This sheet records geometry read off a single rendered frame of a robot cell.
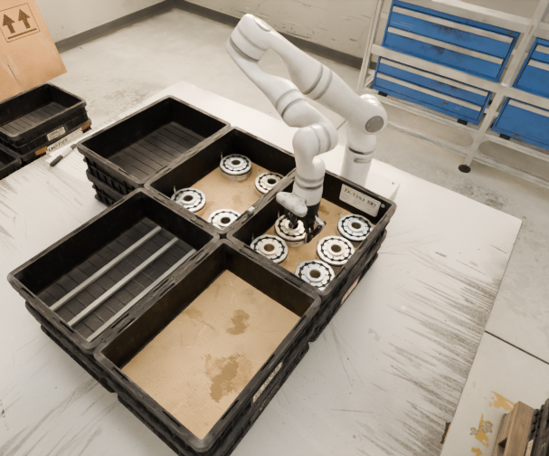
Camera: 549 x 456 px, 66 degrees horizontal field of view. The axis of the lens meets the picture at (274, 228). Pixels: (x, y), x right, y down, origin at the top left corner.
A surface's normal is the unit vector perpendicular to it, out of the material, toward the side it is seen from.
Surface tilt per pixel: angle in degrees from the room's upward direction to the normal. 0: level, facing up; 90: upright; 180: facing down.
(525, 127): 90
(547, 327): 0
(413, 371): 0
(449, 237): 0
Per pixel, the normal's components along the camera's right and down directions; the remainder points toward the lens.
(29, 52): 0.81, 0.24
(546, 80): -0.55, 0.58
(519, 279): 0.05, -0.69
